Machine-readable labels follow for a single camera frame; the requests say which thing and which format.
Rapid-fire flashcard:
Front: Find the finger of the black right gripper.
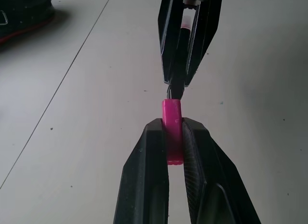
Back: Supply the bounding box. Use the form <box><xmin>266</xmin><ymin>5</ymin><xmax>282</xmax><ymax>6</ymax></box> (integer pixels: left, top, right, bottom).
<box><xmin>157</xmin><ymin>0</ymin><xmax>185</xmax><ymax>84</ymax></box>
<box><xmin>183</xmin><ymin>0</ymin><xmax>223</xmax><ymax>87</ymax></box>

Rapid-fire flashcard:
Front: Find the black marker with pink band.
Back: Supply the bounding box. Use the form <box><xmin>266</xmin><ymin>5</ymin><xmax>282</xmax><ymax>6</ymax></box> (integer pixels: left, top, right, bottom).
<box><xmin>166</xmin><ymin>14</ymin><xmax>193</xmax><ymax>101</ymax></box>

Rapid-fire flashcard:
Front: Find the pink marker cap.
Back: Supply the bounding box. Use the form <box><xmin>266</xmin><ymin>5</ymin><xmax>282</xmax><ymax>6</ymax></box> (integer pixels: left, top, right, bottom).
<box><xmin>161</xmin><ymin>98</ymin><xmax>185</xmax><ymax>167</ymax></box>

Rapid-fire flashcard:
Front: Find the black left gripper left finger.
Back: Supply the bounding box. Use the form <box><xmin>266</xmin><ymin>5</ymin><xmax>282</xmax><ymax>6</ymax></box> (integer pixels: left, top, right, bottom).
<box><xmin>113</xmin><ymin>118</ymin><xmax>170</xmax><ymax>224</ymax></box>

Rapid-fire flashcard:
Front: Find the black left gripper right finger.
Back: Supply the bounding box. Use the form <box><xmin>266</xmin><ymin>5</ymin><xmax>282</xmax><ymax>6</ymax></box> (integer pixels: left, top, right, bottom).
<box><xmin>182</xmin><ymin>117</ymin><xmax>262</xmax><ymax>224</ymax></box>

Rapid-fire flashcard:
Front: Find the black shoe with red sole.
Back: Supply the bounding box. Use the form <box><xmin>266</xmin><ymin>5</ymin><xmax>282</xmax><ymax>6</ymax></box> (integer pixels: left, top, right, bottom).
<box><xmin>0</xmin><ymin>0</ymin><xmax>56</xmax><ymax>45</ymax></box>

